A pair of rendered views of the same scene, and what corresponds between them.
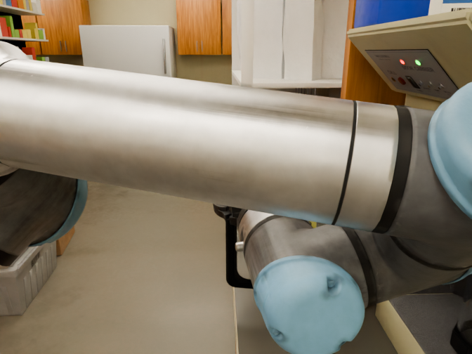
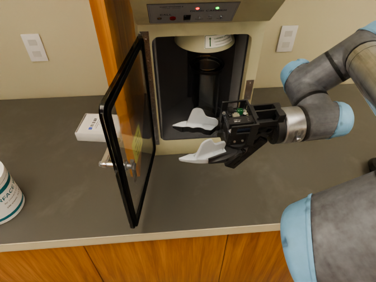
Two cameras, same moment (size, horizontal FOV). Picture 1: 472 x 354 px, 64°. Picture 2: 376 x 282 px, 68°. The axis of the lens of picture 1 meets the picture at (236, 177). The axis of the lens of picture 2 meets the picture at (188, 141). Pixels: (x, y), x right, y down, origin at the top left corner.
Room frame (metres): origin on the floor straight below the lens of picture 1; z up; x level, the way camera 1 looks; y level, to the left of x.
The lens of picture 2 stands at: (0.57, 0.39, 1.67)
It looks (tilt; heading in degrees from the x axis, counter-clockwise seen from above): 44 degrees down; 268
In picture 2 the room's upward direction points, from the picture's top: straight up
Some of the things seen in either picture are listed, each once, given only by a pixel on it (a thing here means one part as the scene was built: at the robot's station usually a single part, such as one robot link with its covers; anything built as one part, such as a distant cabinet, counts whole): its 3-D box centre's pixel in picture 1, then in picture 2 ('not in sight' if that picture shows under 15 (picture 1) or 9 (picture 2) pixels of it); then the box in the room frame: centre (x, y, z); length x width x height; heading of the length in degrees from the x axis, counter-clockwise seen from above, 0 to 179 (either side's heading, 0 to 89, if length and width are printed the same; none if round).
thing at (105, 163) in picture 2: not in sight; (116, 153); (0.72, -0.06, 1.20); 0.10 x 0.05 x 0.03; 82
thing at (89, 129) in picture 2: not in sight; (101, 127); (0.88, -0.44, 0.96); 0.16 x 0.12 x 0.04; 174
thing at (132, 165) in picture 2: not in sight; (131, 171); (0.68, -0.02, 1.18); 0.02 x 0.02 x 0.06; 82
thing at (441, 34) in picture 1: (426, 64); (207, 5); (0.51, -0.25, 1.46); 0.32 x 0.11 x 0.10; 3
